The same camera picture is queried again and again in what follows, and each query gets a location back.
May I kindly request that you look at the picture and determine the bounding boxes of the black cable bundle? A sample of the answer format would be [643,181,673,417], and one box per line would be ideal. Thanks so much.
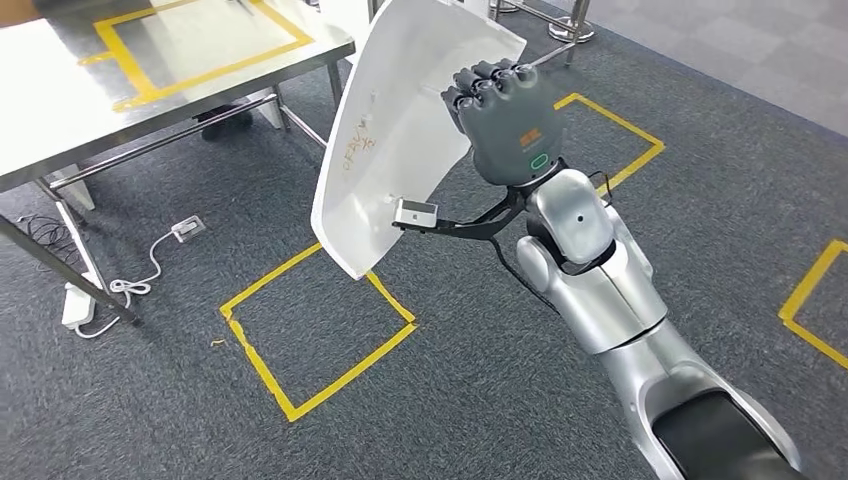
[16,213,77,266]

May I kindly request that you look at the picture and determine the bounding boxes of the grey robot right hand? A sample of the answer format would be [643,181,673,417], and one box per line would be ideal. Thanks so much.
[440,58,566,188]

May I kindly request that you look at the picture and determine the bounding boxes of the white part with handwriting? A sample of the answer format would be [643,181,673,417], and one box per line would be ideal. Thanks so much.
[310,0,529,282]

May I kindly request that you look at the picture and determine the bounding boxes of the black floor object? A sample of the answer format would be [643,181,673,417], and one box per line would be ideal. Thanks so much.
[193,102,254,142]

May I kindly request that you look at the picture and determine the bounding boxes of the steel workbench table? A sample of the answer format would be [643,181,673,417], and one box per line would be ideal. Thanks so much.
[0,0,359,327]

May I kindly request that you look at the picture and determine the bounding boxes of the grey floor socket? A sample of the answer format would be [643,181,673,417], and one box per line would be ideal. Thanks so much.
[170,215,207,244]

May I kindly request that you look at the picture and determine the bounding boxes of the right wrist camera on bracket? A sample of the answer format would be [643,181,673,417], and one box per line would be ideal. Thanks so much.
[390,197,528,241]

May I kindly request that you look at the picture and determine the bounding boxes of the white coiled cable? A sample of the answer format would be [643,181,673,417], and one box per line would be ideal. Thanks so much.
[72,228,180,340]

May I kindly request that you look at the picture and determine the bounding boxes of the black camera cable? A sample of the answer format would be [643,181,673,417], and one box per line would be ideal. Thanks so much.
[486,235,564,316]

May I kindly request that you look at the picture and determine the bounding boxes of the white power strip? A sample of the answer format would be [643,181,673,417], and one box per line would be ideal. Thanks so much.
[61,281,97,331]

